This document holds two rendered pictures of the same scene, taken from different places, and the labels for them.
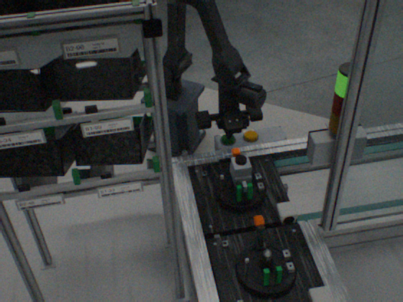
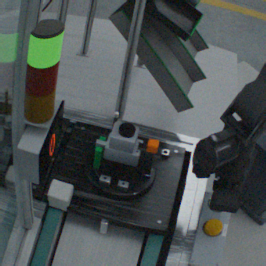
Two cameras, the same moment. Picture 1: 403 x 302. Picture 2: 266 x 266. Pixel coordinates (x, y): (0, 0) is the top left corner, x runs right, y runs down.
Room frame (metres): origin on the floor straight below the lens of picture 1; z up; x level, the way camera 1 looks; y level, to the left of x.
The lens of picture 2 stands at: (1.16, -0.81, 1.78)
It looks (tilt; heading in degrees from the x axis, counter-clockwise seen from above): 43 degrees down; 103
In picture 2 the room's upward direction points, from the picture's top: 12 degrees clockwise
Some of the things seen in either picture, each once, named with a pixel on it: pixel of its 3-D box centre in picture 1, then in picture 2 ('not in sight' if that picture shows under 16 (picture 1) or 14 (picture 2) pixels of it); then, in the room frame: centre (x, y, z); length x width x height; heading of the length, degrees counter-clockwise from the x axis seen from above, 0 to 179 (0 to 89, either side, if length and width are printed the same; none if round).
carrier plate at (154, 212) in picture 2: (240, 193); (118, 177); (0.98, -0.09, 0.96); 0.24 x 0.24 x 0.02; 9
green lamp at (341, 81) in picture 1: (349, 81); (44, 44); (0.90, -0.30, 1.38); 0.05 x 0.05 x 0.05
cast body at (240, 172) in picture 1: (241, 170); (119, 140); (0.97, -0.09, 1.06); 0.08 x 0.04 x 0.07; 9
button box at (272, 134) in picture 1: (250, 144); (208, 235); (1.21, -0.14, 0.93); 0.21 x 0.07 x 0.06; 99
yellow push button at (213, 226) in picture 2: (250, 136); (213, 228); (1.21, -0.14, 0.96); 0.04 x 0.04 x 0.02
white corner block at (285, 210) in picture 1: (286, 213); (59, 195); (0.90, -0.20, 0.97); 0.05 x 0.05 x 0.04; 9
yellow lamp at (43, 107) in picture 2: (341, 119); (39, 99); (0.90, -0.30, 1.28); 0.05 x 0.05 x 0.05
